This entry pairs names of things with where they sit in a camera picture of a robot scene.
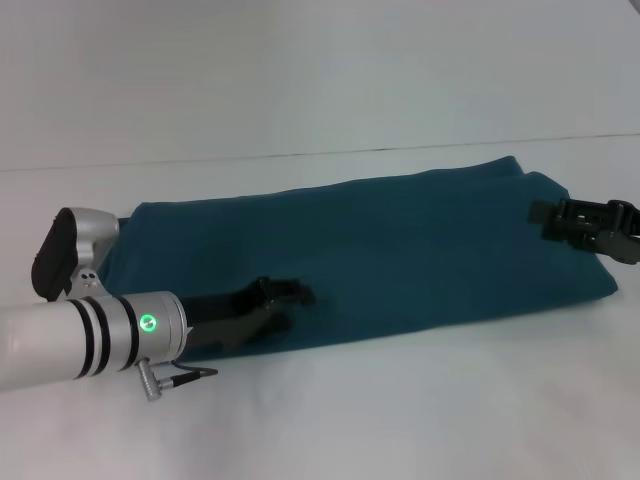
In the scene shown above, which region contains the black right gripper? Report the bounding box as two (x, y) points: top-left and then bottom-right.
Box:
(528, 198), (640, 265)

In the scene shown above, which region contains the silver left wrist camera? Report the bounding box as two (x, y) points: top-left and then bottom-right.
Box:
(30, 207), (121, 305)

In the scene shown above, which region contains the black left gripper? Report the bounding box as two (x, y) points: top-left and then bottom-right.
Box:
(183, 277), (317, 352)

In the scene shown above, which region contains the left gripper cable with connector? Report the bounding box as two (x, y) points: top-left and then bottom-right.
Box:
(135, 358), (220, 403)

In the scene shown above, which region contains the teal t-shirt with FREE print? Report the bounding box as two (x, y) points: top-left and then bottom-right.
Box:
(97, 155), (621, 362)

